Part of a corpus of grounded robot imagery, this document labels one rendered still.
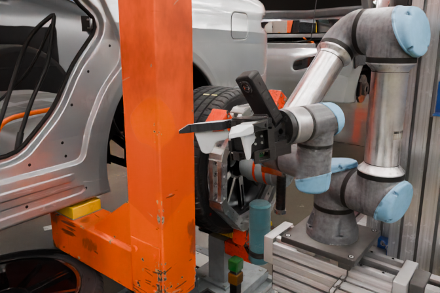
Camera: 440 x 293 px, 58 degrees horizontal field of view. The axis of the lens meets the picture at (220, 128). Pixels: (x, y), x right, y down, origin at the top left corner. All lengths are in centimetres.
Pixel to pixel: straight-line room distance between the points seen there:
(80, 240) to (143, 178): 51
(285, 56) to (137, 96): 311
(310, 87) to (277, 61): 325
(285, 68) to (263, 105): 347
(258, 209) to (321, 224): 46
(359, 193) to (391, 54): 36
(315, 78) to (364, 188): 31
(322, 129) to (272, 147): 14
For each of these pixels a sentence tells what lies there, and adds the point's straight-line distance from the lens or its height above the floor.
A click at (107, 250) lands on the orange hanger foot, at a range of 157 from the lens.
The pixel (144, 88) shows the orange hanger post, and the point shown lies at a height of 125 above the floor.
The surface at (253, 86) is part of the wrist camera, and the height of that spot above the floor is 130.
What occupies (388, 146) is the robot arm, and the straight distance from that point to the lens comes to 106.
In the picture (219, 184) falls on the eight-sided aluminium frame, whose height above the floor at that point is 84.
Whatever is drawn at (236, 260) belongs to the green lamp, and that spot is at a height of 66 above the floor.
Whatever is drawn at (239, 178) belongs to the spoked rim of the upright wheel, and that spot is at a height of 77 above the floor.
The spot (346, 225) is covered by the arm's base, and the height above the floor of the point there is 87.
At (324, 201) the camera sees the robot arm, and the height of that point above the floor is 94.
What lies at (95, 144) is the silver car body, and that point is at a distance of 169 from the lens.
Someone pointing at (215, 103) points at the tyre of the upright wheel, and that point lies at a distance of 160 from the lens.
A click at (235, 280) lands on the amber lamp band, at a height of 59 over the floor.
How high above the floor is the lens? 138
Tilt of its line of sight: 12 degrees down
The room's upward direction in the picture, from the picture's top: straight up
